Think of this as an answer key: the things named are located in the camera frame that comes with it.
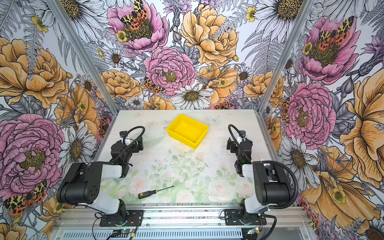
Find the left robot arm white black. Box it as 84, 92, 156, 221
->
57, 126, 145, 226

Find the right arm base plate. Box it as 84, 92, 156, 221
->
220, 209, 267, 226

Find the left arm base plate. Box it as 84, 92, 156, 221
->
100, 210, 144, 227

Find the black yellow screwdriver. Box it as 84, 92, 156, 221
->
138, 186, 174, 199

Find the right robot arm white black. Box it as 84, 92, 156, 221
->
227, 137, 299, 224

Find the right aluminium frame post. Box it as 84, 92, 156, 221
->
256, 0, 316, 116

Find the yellow plastic bin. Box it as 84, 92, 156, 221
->
167, 115, 209, 150

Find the aluminium frame post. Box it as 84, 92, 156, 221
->
256, 0, 316, 116
47, 1, 119, 117

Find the left aluminium frame post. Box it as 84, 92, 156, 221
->
47, 1, 119, 117

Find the aluminium mounting rail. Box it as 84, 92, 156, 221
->
54, 204, 310, 231

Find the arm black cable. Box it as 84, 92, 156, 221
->
227, 124, 300, 210
112, 125, 146, 164

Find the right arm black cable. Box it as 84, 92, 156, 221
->
227, 124, 300, 210

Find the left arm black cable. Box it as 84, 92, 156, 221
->
112, 125, 146, 164

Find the white vented cable duct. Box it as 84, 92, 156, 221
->
56, 228, 243, 240

